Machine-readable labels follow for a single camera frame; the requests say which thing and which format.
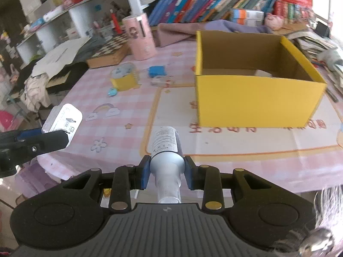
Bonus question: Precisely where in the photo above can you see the pink checkered tablecloth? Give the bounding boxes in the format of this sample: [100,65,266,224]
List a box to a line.
[36,41,343,196]

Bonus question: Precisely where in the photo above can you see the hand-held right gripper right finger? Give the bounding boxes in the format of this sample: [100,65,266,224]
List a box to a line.
[184,155,274,214]

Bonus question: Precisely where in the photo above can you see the group of acrylic figure stands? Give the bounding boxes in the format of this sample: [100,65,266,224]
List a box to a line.
[295,4,315,23]

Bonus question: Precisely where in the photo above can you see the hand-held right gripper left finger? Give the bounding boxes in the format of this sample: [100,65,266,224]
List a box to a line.
[61,155,151,214]

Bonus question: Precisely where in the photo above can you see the black cloth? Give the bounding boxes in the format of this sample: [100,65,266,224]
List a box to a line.
[25,61,89,89]

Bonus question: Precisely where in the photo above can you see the brown cardboard sheet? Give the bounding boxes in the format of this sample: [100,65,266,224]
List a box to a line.
[281,23,308,31]

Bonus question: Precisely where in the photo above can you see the pile of light clothes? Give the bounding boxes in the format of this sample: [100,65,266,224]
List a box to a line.
[20,73,51,111]

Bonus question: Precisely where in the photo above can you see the white flat case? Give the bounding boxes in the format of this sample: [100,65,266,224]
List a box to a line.
[43,5,65,22]

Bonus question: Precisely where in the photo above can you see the grey white crumpled bag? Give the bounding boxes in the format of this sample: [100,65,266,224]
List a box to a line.
[316,47,343,67]

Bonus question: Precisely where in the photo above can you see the grey cloth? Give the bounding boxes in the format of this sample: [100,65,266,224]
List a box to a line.
[72,36,108,62]

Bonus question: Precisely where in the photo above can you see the small white charger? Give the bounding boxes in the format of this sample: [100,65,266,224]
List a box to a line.
[41,103,83,148]

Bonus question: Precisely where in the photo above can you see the white side shelf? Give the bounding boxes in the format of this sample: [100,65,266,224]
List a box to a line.
[16,0,134,65]

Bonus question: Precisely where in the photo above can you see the pink pig plush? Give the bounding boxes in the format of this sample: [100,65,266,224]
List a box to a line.
[264,13,284,30]

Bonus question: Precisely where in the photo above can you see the purple cloth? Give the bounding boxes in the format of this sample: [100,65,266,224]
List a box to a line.
[155,19,274,47]

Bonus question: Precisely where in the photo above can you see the grey utility knife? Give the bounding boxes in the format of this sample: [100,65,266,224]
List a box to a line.
[325,88,339,103]

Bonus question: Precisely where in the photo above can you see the yellow tape roll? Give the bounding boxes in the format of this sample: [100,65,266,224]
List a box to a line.
[110,62,140,91]

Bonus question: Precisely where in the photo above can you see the yellow cardboard box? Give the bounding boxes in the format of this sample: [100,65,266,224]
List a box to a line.
[194,30,327,128]

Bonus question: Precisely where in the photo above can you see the white paper sheet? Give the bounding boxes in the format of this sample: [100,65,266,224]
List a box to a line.
[32,37,93,78]

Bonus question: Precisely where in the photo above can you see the clear pen cup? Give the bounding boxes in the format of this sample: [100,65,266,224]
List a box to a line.
[92,19,116,36]

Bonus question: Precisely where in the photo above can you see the black phone stand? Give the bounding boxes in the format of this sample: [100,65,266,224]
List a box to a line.
[315,21,331,38]

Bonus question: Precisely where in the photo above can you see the pile of worn booklets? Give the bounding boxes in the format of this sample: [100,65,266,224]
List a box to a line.
[288,29,343,67]

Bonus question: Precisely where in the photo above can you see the small white red box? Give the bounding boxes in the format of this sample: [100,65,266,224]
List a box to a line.
[150,75,173,87]

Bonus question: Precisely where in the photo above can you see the pink cylinder container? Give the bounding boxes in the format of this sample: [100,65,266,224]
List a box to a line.
[122,13,157,61]

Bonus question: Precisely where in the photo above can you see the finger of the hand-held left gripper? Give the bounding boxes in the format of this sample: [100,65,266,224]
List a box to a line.
[15,128,44,142]
[16,130,69,157]

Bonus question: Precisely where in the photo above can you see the blue plastic packet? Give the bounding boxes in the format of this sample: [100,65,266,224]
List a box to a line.
[148,66,167,78]

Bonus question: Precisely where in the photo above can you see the row of colourful books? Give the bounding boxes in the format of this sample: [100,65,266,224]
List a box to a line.
[148,0,279,27]

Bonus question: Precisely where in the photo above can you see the white spray bottle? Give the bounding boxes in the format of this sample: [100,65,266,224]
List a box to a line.
[149,126,186,204]

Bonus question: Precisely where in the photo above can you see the wooden chess box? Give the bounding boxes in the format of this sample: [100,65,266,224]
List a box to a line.
[86,33,132,69]

